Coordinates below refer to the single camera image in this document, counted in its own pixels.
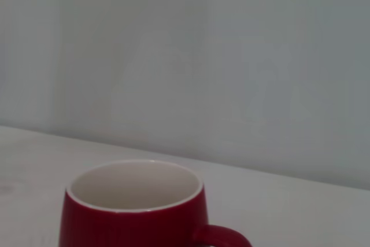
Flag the red ceramic mug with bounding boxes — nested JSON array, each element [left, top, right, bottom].
[[58, 159, 254, 247]]

